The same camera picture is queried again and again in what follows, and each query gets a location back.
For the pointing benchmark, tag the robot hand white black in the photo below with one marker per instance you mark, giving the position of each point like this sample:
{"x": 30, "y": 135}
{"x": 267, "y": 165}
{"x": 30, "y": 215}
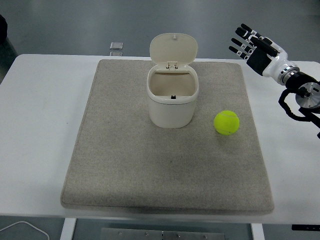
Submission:
{"x": 260, "y": 61}

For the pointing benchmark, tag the yellow-green tennis ball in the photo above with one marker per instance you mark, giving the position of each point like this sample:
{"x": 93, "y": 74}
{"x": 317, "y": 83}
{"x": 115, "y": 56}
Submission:
{"x": 226, "y": 122}

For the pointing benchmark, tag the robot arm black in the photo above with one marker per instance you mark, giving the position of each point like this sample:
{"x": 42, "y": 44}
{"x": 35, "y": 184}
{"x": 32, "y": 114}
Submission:
{"x": 308, "y": 93}

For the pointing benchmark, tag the cream lidded bin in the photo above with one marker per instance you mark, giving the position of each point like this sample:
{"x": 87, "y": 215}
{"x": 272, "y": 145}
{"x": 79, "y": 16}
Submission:
{"x": 171, "y": 107}

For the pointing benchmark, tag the beige grey felt mat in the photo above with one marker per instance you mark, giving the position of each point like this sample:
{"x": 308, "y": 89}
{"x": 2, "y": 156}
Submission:
{"x": 162, "y": 162}

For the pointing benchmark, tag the square metal floor plate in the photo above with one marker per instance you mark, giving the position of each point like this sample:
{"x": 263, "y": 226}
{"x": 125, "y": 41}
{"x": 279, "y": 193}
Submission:
{"x": 116, "y": 53}
{"x": 116, "y": 45}

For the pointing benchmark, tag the white table leg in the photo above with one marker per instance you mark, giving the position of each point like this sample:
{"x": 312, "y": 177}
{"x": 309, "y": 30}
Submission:
{"x": 68, "y": 228}
{"x": 257, "y": 232}

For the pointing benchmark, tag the black table control panel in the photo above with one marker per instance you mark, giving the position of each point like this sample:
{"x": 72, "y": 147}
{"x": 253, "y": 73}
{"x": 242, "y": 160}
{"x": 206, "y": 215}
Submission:
{"x": 306, "y": 227}

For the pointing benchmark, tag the grey metal plate with screws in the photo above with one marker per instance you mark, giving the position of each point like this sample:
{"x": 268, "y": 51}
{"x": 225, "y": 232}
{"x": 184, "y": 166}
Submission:
{"x": 162, "y": 234}

